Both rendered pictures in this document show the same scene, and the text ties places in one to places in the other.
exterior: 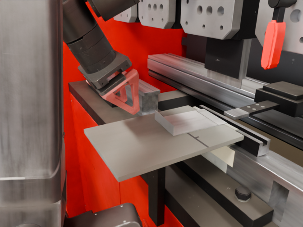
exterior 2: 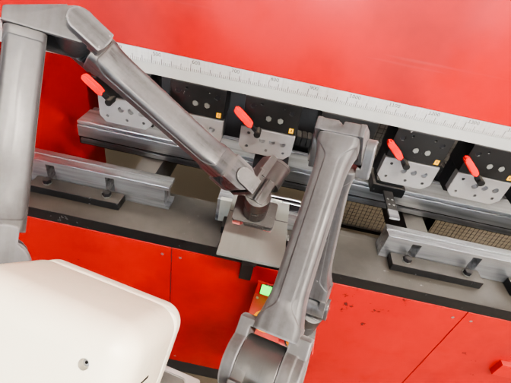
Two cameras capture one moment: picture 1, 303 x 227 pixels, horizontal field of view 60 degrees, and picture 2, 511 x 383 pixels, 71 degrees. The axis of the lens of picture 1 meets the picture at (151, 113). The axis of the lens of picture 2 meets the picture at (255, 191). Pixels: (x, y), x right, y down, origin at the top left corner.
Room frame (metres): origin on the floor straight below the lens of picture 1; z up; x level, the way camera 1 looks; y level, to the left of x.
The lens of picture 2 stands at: (0.10, 0.65, 1.71)
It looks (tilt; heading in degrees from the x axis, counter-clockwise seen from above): 38 degrees down; 300
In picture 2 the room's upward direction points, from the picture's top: 12 degrees clockwise
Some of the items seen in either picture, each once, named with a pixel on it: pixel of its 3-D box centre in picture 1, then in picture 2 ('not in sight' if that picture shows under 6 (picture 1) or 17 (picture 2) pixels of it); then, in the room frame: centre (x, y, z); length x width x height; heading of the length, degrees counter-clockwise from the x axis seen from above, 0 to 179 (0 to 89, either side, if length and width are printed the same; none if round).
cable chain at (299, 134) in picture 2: not in sight; (324, 143); (0.55, -0.60, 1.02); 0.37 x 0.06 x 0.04; 29
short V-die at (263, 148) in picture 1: (226, 127); (269, 200); (0.51, -0.16, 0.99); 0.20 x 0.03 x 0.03; 29
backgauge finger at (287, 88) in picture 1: (268, 101); not in sight; (0.60, -0.29, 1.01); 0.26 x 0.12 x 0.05; 119
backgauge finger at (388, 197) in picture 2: not in sight; (388, 193); (0.22, -0.50, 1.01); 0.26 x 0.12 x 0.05; 119
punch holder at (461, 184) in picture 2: not in sight; (480, 168); (0.03, -0.43, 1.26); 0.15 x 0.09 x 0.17; 29
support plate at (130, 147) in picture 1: (162, 134); (256, 226); (0.46, -0.02, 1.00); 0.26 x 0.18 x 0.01; 119
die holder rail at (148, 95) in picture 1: (121, 84); (99, 178); (1.01, 0.12, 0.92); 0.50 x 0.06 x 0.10; 29
